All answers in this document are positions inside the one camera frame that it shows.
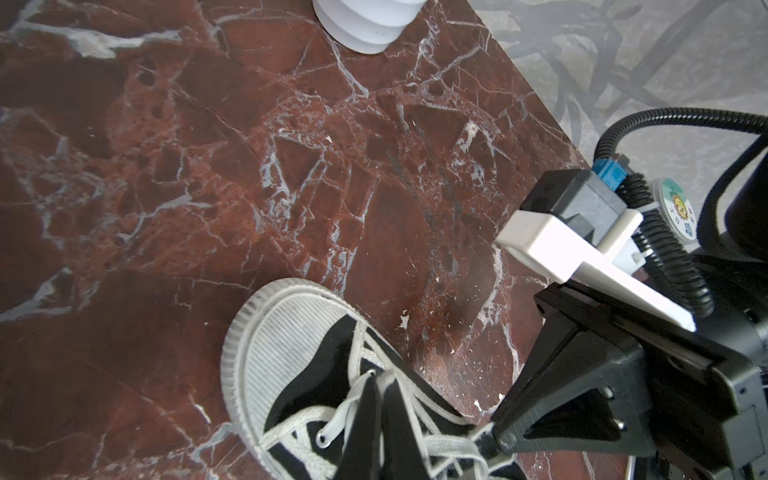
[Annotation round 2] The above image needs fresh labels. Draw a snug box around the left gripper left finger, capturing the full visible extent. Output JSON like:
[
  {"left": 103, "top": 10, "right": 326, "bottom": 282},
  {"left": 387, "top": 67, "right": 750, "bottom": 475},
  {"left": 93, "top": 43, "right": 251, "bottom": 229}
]
[{"left": 334, "top": 377, "right": 381, "bottom": 480}]

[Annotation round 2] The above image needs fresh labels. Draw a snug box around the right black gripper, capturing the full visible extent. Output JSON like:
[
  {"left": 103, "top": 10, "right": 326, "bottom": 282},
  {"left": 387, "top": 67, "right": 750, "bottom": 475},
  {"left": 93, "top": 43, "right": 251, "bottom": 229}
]
[{"left": 492, "top": 257, "right": 767, "bottom": 479}]

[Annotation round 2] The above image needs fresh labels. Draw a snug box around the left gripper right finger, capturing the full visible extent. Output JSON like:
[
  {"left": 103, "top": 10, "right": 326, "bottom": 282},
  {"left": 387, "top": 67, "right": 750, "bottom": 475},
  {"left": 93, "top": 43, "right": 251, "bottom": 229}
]
[{"left": 382, "top": 380, "right": 429, "bottom": 480}]

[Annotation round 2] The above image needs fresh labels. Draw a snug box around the black white canvas sneaker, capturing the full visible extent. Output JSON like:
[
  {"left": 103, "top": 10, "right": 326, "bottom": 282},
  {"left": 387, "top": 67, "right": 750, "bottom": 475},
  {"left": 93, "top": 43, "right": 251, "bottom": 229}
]
[{"left": 221, "top": 278, "right": 523, "bottom": 479}]

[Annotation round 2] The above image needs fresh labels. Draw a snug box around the white shoelace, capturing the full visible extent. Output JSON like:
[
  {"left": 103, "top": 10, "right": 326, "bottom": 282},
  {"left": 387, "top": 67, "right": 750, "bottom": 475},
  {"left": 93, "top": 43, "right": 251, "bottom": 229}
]
[{"left": 256, "top": 324, "right": 525, "bottom": 479}]

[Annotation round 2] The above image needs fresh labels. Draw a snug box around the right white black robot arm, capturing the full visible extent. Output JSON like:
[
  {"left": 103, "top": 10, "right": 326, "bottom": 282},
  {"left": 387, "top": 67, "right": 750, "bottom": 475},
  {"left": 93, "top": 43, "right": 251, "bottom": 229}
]
[{"left": 470, "top": 108, "right": 767, "bottom": 479}]

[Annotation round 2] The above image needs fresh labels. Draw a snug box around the potted plant white pot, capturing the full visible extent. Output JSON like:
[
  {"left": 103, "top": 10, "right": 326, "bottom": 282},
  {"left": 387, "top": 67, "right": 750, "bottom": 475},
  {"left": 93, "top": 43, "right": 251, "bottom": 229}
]
[{"left": 312, "top": 0, "right": 426, "bottom": 55}]

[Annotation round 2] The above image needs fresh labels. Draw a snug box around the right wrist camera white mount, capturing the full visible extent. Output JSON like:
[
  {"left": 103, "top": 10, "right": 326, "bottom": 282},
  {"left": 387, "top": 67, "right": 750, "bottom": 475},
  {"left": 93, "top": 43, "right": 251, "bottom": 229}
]
[{"left": 496, "top": 170, "right": 696, "bottom": 332}]

